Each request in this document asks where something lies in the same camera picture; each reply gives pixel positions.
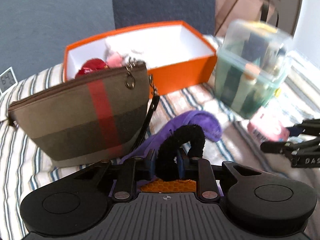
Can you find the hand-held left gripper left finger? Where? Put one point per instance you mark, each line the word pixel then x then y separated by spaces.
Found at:
pixel 150 163

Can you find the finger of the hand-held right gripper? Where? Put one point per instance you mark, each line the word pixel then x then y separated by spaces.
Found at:
pixel 307 130
pixel 275 147

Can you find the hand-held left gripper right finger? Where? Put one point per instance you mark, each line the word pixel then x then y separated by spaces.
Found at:
pixel 180 166

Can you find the pink tissue packet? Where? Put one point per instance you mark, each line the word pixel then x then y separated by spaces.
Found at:
pixel 267 125

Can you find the orange silicone honeycomb mat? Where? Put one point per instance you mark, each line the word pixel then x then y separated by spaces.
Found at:
pixel 167 186

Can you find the black fuzzy band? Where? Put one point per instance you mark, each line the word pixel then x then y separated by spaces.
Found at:
pixel 175 140

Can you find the purple cloth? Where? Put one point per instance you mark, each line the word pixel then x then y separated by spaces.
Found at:
pixel 197 120

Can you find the orange cardboard box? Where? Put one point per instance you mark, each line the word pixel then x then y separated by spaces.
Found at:
pixel 180 72

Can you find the pink plush toy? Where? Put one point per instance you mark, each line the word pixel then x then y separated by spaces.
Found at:
pixel 114 58

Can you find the dark red plush toy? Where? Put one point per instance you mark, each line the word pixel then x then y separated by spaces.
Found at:
pixel 91 67

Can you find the clear plastic storage container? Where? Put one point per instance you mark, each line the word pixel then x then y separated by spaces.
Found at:
pixel 250 67

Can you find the brown plaid zipper pouch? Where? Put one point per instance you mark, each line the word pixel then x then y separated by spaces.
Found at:
pixel 70 115

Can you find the striped blanket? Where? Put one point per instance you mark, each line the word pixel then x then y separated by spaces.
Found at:
pixel 25 160

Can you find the dark blue upholstered headboard panel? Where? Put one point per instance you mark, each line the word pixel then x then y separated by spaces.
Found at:
pixel 162 2

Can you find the white digital clock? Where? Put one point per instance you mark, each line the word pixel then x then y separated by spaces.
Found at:
pixel 7 81

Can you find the grey upholstered headboard panel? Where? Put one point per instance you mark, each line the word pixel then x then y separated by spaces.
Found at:
pixel 50 17

